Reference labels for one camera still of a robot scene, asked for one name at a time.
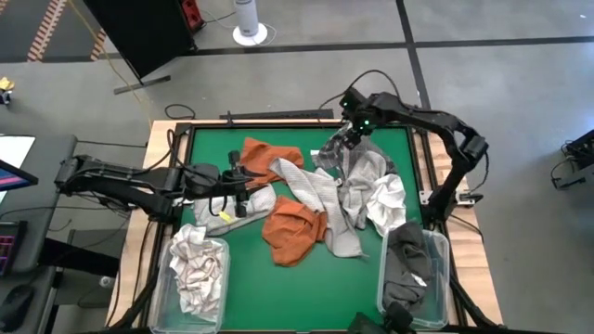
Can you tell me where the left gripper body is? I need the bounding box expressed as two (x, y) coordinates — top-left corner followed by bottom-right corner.
(218, 167), (255, 199)

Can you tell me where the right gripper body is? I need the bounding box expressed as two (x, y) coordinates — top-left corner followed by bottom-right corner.
(350, 95), (391, 136)

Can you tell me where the light grey waffle towel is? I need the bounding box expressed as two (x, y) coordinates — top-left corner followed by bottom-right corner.
(268, 157), (364, 259)
(337, 147), (390, 229)
(193, 184), (278, 237)

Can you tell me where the dark grey plaid towel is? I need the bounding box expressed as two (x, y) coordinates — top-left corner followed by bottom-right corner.
(311, 123), (399, 175)

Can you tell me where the orange towel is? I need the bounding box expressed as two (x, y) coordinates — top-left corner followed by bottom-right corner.
(262, 195), (329, 268)
(239, 136), (305, 189)

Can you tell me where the white red-checked towel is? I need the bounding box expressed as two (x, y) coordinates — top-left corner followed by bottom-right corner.
(168, 224), (229, 298)

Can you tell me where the clear plastic bin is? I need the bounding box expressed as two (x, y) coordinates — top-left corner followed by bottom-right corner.
(376, 227), (451, 330)
(148, 234), (231, 334)

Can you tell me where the black power strip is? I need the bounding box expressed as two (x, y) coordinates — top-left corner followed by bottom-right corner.
(219, 109), (334, 121)

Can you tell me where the green table mat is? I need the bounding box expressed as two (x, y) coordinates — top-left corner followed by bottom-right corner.
(178, 125), (445, 331)

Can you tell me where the grey partition foot bar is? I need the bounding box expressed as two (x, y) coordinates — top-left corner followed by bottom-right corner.
(113, 75), (172, 96)

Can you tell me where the white tower fan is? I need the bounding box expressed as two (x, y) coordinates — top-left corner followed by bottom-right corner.
(231, 0), (269, 47)

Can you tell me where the red power strip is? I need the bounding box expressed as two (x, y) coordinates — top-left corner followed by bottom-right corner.
(180, 0), (206, 30)

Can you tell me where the black partition panel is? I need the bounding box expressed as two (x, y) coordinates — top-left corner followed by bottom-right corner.
(83, 0), (199, 79)

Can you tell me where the black desk foot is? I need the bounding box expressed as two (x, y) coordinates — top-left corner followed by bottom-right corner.
(39, 237), (121, 278)

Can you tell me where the grey desk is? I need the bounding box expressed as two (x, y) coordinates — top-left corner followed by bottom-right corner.
(0, 133), (79, 276)

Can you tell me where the black equipment stand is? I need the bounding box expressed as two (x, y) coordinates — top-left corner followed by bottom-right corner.
(550, 128), (594, 191)

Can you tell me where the white paper sheet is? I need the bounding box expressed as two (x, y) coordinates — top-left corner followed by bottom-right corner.
(0, 135), (37, 169)

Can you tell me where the computer monitor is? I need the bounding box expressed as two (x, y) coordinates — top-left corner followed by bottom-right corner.
(0, 159), (40, 193)

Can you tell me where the backlit keyboard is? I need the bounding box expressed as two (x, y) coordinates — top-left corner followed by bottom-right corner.
(0, 220), (28, 278)

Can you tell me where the black computer mouse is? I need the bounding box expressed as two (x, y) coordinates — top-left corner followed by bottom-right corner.
(0, 283), (36, 333)

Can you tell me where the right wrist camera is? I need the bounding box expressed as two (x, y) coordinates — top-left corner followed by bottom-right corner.
(340, 86), (368, 112)

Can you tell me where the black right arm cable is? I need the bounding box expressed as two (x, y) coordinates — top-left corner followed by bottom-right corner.
(318, 69), (401, 110)

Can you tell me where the black table frame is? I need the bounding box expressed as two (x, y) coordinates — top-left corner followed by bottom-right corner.
(164, 119), (465, 333)

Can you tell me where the black floor cable loop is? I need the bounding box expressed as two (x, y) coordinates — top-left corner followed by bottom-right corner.
(164, 103), (197, 121)

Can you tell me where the black frame strut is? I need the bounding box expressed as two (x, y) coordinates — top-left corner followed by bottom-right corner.
(431, 250), (502, 331)
(109, 277), (154, 331)

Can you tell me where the yellow cable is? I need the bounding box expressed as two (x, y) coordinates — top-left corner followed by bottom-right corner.
(67, 0), (143, 104)

